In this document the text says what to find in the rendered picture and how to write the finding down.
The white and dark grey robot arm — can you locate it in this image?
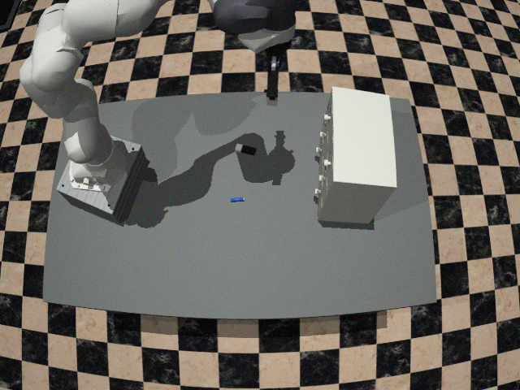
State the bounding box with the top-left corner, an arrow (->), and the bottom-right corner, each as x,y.
19,0 -> 297,193

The white chest of drawers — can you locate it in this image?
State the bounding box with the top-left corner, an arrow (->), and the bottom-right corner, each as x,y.
318,86 -> 397,223

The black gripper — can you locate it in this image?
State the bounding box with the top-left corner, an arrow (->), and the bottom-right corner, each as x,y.
264,39 -> 292,106

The grey drawer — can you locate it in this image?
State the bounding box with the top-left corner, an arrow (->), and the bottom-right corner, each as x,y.
323,134 -> 333,193
323,91 -> 333,145
316,140 -> 323,171
319,120 -> 328,161
314,169 -> 323,216
318,167 -> 327,203

